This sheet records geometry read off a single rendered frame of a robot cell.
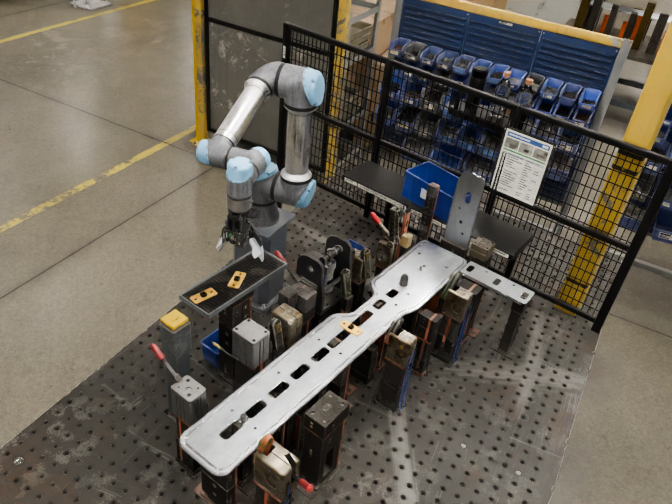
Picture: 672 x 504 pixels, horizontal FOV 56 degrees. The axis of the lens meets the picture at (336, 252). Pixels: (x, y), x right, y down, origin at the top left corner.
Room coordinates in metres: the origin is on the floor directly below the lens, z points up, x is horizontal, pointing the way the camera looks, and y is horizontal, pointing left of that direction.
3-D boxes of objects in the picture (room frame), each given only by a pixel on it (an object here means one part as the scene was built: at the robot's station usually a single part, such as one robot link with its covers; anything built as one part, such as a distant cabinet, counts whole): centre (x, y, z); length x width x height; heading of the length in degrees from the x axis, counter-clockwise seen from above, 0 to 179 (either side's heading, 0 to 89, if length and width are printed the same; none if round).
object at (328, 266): (1.81, 0.03, 0.94); 0.18 x 0.13 x 0.49; 146
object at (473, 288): (1.96, -0.54, 0.84); 0.11 x 0.10 x 0.28; 56
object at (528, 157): (2.40, -0.73, 1.30); 0.23 x 0.02 x 0.31; 56
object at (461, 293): (1.84, -0.48, 0.87); 0.12 x 0.09 x 0.35; 56
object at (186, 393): (1.21, 0.38, 0.88); 0.11 x 0.10 x 0.36; 56
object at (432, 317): (1.74, -0.38, 0.84); 0.11 x 0.08 x 0.29; 56
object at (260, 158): (1.69, 0.30, 1.56); 0.11 x 0.11 x 0.08; 76
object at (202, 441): (1.59, -0.08, 1.00); 1.38 x 0.22 x 0.02; 146
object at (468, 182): (2.21, -0.50, 1.17); 0.12 x 0.01 x 0.34; 56
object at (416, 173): (2.46, -0.43, 1.09); 0.30 x 0.17 x 0.13; 47
